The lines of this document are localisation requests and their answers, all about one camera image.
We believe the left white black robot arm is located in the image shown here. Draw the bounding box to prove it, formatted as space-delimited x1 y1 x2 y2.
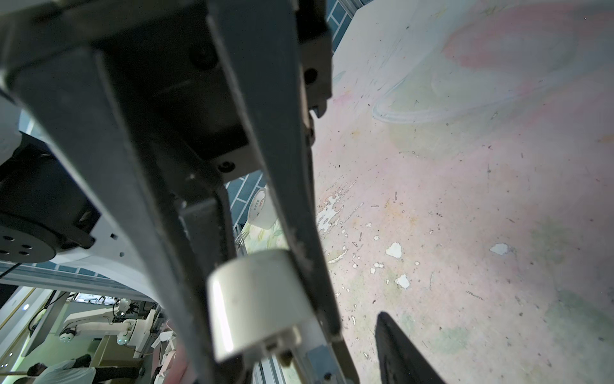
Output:
1 1 353 383

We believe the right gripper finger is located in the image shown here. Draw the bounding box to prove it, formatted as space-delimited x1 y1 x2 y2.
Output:
375 312 445 384

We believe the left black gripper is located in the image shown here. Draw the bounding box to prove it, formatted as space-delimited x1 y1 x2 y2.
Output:
1 1 342 383

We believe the beige stapler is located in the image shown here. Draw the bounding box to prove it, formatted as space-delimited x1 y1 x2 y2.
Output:
207 249 360 383

